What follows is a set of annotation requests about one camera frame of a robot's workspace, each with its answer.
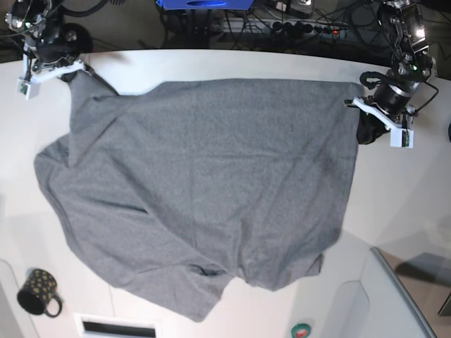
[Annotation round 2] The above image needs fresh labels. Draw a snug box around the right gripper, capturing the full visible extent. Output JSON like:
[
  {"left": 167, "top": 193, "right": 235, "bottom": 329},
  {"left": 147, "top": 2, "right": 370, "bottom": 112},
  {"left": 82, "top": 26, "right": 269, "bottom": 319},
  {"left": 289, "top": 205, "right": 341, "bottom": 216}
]
[{"left": 30, "top": 39, "right": 81, "bottom": 83}]

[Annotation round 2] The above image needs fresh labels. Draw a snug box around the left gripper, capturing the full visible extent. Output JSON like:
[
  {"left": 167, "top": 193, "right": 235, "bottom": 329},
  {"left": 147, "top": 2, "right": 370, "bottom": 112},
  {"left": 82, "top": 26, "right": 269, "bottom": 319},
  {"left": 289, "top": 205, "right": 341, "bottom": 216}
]
[{"left": 357, "top": 80, "right": 419, "bottom": 145}]

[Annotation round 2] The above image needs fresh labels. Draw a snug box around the grey t-shirt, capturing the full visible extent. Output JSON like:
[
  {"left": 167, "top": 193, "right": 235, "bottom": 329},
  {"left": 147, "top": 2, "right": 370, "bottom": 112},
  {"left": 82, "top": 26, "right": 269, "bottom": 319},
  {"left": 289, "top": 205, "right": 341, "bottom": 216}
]
[{"left": 35, "top": 73, "right": 363, "bottom": 322}]

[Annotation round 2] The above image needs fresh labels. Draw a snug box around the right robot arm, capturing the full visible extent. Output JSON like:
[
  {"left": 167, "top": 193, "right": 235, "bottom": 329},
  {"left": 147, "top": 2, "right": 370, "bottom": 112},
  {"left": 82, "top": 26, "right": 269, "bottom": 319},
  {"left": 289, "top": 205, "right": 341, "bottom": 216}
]
[{"left": 4, "top": 1, "right": 108, "bottom": 92}]

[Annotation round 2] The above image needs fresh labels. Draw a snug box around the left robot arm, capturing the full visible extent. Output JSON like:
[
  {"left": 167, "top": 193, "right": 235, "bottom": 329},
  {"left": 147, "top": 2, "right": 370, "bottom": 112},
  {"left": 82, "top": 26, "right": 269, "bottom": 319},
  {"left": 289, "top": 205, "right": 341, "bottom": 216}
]
[{"left": 346, "top": 1, "right": 439, "bottom": 148}]

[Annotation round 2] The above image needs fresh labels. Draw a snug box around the blue box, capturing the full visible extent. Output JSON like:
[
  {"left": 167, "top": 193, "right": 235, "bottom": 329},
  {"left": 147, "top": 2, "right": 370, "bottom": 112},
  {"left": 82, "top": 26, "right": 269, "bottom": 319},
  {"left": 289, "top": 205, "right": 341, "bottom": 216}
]
[{"left": 156, "top": 0, "right": 254, "bottom": 11}]

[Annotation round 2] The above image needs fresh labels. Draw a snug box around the black power strip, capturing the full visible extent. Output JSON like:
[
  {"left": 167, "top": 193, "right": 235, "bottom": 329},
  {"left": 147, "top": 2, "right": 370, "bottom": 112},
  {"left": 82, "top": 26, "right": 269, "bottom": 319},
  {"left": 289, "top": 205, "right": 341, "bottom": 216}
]
[{"left": 271, "top": 20, "right": 348, "bottom": 39}]

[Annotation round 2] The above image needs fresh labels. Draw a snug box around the black mug with yellow dots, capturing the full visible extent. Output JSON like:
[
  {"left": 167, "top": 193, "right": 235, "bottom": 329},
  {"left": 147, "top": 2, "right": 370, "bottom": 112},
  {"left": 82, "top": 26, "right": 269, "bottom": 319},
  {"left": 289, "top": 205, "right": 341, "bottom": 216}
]
[{"left": 16, "top": 269, "right": 63, "bottom": 318}]

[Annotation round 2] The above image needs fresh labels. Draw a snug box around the white slotted panel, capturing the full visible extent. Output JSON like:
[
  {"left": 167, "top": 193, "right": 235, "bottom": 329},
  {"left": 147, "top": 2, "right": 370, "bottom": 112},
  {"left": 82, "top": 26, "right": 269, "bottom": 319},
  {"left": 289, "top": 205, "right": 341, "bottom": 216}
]
[{"left": 73, "top": 313, "right": 162, "bottom": 338}]

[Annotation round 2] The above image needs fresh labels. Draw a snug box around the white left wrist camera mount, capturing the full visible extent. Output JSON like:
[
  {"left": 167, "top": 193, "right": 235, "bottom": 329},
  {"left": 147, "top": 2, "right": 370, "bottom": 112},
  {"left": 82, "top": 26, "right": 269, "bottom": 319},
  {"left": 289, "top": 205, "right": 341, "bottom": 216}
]
[{"left": 344, "top": 96, "right": 417, "bottom": 149}]

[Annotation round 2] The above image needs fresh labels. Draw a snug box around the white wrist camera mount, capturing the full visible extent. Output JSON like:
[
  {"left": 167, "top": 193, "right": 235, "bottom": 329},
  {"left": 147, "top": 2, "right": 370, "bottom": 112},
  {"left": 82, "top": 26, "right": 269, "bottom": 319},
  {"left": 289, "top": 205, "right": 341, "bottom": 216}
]
[
  {"left": 344, "top": 96, "right": 417, "bottom": 149},
  {"left": 16, "top": 59, "right": 93, "bottom": 100}
]

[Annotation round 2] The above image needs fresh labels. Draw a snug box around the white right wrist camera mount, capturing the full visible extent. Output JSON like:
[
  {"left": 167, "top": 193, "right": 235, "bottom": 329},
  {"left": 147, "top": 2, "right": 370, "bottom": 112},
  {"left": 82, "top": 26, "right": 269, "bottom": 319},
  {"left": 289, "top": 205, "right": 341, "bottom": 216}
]
[{"left": 16, "top": 59, "right": 93, "bottom": 100}]

